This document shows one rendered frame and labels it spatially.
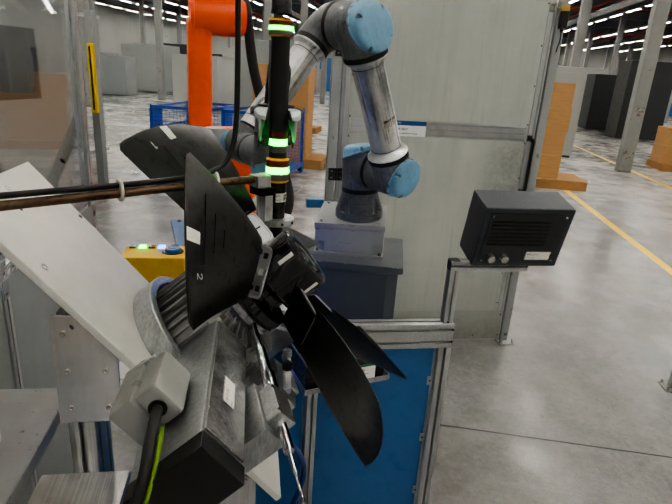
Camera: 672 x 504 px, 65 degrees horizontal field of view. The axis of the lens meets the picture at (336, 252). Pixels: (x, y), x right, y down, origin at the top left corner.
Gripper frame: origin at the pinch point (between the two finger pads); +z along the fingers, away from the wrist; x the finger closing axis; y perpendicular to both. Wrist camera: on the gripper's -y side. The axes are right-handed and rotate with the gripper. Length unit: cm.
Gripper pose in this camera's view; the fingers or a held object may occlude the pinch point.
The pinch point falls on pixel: (278, 114)
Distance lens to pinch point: 97.9
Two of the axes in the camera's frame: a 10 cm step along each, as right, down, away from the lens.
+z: 1.5, 3.2, -9.3
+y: -0.6, 9.5, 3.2
